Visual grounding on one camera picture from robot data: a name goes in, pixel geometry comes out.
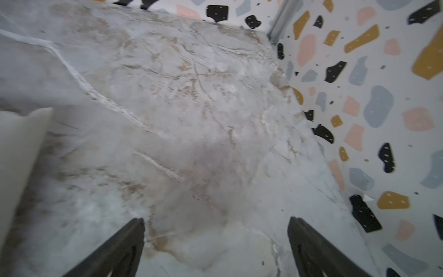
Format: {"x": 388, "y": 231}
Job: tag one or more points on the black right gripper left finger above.
{"x": 119, "y": 256}

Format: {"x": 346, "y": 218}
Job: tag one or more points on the aluminium corner post right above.
{"x": 286, "y": 11}

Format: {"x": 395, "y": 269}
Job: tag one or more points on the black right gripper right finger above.
{"x": 315, "y": 256}

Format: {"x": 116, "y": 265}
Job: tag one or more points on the cream cloth bag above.
{"x": 21, "y": 140}

